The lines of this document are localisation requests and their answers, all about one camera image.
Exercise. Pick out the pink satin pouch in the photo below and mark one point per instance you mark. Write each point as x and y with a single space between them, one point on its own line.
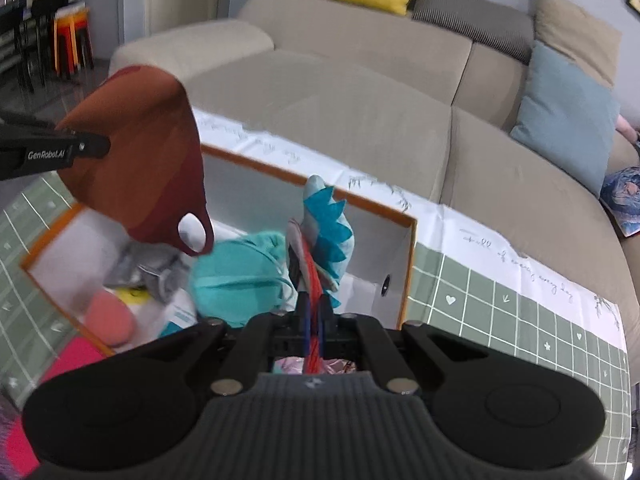
335 366

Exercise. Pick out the orange cardboard box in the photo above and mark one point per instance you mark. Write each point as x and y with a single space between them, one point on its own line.
370 230

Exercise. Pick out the blue dinosaur sock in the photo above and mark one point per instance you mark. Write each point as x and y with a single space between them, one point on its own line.
325 230

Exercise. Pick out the stack of red orange stools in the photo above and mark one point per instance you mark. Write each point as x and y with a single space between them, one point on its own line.
72 40

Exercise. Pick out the light blue pillow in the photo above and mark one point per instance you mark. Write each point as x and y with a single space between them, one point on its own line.
565 120

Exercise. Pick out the white packet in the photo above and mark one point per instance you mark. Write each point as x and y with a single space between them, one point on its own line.
180 315

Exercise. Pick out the peach makeup sponge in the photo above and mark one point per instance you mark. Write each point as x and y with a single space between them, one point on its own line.
107 317

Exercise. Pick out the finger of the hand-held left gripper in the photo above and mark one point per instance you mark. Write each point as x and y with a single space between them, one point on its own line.
45 152

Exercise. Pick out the green grid mat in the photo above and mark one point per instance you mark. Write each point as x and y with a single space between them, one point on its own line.
500 330

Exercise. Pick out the beige sofa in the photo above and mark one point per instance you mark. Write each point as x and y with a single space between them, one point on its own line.
350 110

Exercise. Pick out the teal face mask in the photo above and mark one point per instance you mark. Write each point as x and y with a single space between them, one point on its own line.
235 280

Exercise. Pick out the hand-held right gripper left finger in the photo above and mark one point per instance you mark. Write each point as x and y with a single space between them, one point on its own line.
303 322

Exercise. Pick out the beige pillow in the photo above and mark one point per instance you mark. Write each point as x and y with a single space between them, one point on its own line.
575 35

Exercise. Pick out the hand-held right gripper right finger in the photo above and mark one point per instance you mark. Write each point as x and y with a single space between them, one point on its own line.
324 327

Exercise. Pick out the striped pillow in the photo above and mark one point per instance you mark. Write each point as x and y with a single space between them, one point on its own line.
470 20

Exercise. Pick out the blue printed pillow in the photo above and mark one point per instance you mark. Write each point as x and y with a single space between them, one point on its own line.
622 200

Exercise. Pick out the black chair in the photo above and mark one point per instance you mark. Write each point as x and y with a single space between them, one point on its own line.
25 35

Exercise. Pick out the pink box lid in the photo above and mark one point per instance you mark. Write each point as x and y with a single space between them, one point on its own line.
70 360

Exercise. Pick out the brown gradient face mask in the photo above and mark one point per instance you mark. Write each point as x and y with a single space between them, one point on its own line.
145 160

